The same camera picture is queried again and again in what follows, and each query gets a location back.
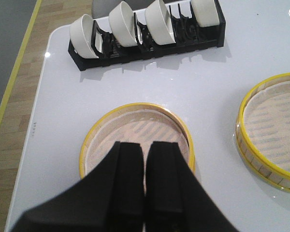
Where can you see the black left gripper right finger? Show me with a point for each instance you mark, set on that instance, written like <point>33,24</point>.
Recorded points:
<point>175,200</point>

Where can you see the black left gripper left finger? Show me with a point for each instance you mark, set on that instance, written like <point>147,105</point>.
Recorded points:
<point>109,199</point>

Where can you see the bamboo steamer tier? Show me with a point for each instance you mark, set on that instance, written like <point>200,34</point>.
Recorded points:
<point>263,130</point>
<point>139,122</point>

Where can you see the black dish rack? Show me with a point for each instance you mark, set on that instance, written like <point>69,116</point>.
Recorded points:
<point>189,37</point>

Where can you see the white bowl far left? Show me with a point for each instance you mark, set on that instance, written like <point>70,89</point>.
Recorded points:
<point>80,36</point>

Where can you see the white bowl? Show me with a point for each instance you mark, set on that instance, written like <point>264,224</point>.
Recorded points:
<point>205,12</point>
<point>158,21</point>
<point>121,20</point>
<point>80,36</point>

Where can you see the white bowl far right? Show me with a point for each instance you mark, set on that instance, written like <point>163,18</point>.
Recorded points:
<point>205,12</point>

